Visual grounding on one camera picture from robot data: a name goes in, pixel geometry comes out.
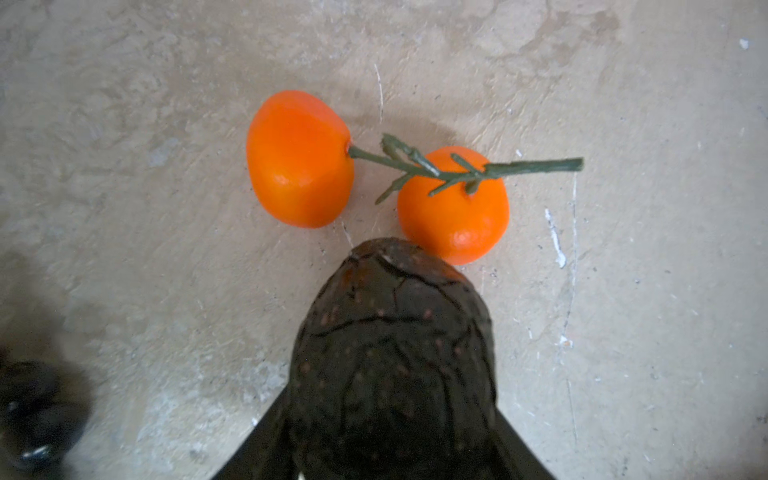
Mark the black grape bunch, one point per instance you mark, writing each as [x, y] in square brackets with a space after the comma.
[37, 428]

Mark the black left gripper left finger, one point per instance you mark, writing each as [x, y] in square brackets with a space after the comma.
[267, 453]

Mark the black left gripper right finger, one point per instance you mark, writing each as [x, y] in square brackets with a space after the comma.
[511, 458]

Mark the dark avocado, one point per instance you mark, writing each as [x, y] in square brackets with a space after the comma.
[392, 373]

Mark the orange tangerine pair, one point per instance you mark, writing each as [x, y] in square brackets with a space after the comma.
[452, 202]

